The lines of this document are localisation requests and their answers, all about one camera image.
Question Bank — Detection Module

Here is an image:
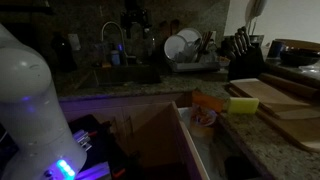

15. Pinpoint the chrome gooseneck kitchen faucet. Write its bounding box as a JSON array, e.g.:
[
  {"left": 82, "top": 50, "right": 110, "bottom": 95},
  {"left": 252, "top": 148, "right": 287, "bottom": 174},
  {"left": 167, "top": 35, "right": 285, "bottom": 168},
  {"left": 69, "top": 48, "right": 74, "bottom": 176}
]
[{"left": 100, "top": 21, "right": 130, "bottom": 67}]

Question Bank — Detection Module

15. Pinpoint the black-handled knife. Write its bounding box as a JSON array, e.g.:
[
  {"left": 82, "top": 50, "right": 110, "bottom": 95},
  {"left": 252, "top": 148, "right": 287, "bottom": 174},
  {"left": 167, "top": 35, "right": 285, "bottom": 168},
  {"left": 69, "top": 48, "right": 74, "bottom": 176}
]
[
  {"left": 241, "top": 26, "right": 253, "bottom": 48},
  {"left": 233, "top": 33, "right": 244, "bottom": 56},
  {"left": 236, "top": 29, "right": 249, "bottom": 52}
]

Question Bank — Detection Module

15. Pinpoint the open white kitchen drawer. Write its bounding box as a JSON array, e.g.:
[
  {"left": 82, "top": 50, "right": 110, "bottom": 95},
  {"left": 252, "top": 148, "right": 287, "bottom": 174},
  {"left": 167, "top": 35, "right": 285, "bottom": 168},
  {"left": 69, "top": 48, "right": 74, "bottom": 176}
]
[{"left": 128, "top": 99, "right": 268, "bottom": 180}]

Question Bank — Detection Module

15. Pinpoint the dark undermount kitchen sink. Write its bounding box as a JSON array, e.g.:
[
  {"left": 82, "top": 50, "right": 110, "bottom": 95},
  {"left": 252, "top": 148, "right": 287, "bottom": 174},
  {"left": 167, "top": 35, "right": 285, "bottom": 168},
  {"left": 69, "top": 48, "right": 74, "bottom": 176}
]
[{"left": 87, "top": 64, "right": 163, "bottom": 89}]

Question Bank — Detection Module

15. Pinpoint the dark blue mug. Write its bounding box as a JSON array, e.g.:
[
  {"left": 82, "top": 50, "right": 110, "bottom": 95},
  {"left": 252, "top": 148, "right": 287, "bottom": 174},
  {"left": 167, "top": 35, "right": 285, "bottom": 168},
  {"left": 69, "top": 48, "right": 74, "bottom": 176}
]
[{"left": 267, "top": 39, "right": 285, "bottom": 60}]

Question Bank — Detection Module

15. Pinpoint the plain white plate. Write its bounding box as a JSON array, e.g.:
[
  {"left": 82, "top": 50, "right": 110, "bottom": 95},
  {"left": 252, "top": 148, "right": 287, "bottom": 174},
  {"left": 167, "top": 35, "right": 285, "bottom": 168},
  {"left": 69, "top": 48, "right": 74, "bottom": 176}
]
[{"left": 176, "top": 27, "right": 203, "bottom": 48}]

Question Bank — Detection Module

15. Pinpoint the wooden kitchen cabinet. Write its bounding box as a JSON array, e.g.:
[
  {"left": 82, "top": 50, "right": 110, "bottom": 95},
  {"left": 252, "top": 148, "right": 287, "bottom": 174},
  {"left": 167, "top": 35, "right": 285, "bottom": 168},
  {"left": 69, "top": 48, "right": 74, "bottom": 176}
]
[{"left": 59, "top": 91, "right": 193, "bottom": 141}]

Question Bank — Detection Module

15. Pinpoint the yellow cup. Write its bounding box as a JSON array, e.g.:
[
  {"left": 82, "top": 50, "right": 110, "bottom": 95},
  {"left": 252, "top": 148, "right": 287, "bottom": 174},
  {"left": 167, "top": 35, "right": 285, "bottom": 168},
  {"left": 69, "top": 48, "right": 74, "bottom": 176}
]
[{"left": 189, "top": 124, "right": 215, "bottom": 141}]

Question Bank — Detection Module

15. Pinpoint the black knife block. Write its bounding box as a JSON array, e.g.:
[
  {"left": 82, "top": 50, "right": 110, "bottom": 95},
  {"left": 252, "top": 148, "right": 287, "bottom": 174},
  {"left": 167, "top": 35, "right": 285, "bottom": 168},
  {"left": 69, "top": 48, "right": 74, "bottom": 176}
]
[{"left": 228, "top": 44, "right": 266, "bottom": 81}]

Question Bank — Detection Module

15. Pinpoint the dark frying pan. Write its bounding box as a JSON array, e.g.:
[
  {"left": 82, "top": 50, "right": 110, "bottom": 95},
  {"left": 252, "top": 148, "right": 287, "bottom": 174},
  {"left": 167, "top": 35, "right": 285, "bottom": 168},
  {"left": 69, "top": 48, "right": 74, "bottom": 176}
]
[{"left": 279, "top": 48, "right": 320, "bottom": 67}]

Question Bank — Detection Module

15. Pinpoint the white kitchen utensil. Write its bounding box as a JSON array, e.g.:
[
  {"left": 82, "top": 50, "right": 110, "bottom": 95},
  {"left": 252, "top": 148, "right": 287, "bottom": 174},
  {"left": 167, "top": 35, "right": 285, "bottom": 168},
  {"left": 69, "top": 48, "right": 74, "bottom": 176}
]
[{"left": 244, "top": 0, "right": 269, "bottom": 36}]

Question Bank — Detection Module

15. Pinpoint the dark round bottle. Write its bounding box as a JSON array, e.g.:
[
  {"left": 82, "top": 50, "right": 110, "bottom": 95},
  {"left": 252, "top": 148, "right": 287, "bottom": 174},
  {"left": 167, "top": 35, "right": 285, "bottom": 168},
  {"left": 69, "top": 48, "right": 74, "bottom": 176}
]
[{"left": 50, "top": 32, "right": 78, "bottom": 73}]

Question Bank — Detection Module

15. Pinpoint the orange packet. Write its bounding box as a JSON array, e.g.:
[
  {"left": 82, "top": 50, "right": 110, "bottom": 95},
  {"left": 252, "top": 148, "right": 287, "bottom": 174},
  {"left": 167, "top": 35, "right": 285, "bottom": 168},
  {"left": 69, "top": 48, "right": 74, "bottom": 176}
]
[{"left": 191, "top": 90, "right": 225, "bottom": 114}]

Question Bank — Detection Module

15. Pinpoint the large wooden cutting board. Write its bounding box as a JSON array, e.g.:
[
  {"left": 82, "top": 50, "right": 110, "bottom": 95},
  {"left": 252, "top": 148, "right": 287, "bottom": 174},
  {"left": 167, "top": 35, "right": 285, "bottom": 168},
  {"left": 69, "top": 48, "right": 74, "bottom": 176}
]
[{"left": 225, "top": 83, "right": 320, "bottom": 154}]

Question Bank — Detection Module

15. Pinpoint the yellow rectangular sponge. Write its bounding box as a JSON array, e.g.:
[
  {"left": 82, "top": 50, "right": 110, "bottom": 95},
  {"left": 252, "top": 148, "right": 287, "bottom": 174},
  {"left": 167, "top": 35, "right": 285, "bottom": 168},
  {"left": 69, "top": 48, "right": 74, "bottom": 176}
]
[{"left": 227, "top": 96, "right": 260, "bottom": 115}]

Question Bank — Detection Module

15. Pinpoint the light wooden cutting board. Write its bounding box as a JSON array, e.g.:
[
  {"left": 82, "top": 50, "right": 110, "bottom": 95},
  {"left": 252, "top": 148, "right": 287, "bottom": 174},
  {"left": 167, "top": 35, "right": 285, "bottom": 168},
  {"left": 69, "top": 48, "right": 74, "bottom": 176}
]
[{"left": 229, "top": 77, "right": 320, "bottom": 121}]

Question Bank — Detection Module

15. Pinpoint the bundle of rack utensils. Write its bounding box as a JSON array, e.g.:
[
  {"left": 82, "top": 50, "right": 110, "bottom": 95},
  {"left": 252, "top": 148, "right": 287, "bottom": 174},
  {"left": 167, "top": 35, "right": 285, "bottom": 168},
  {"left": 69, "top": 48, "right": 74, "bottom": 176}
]
[{"left": 194, "top": 30, "right": 215, "bottom": 63}]

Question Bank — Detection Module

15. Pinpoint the brown round tray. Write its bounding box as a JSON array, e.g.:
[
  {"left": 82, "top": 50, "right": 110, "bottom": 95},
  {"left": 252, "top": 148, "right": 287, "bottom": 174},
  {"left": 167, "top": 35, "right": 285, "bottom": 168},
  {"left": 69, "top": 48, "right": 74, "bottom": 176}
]
[{"left": 273, "top": 38, "right": 320, "bottom": 53}]

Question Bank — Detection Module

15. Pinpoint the white plate with dark rim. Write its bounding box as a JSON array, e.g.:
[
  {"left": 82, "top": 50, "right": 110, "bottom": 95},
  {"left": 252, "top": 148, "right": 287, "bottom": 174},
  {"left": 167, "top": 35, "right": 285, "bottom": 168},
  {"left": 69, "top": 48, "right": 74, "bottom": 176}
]
[{"left": 163, "top": 34, "right": 189, "bottom": 62}]

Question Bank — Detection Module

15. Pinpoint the crumpled plastic bag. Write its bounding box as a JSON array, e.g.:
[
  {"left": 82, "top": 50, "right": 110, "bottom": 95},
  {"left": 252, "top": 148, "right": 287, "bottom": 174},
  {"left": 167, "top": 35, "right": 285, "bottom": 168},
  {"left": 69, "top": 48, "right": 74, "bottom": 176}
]
[{"left": 187, "top": 104, "right": 219, "bottom": 130}]

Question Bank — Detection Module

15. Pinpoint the wooden rolling pin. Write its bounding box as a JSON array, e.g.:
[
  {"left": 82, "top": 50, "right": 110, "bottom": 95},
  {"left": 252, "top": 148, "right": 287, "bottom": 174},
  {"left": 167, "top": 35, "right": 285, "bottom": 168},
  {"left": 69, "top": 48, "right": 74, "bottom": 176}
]
[{"left": 258, "top": 72, "right": 320, "bottom": 101}]

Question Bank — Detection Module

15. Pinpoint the white wall outlet plate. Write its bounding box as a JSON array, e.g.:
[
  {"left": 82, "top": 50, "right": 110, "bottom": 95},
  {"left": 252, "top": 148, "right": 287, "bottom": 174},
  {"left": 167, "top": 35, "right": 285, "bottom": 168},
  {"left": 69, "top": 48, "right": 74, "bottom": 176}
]
[{"left": 67, "top": 33, "right": 82, "bottom": 52}]

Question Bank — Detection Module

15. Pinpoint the grey dish drying rack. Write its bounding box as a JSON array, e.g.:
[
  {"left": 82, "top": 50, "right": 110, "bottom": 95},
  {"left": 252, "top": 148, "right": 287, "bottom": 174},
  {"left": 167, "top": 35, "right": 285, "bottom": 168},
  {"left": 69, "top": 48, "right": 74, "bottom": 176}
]
[{"left": 165, "top": 49, "right": 222, "bottom": 74}]

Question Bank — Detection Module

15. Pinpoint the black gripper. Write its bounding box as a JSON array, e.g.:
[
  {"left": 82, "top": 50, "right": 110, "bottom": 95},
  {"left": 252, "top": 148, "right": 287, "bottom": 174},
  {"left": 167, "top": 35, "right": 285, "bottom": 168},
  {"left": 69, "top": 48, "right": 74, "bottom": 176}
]
[{"left": 120, "top": 0, "right": 150, "bottom": 40}]

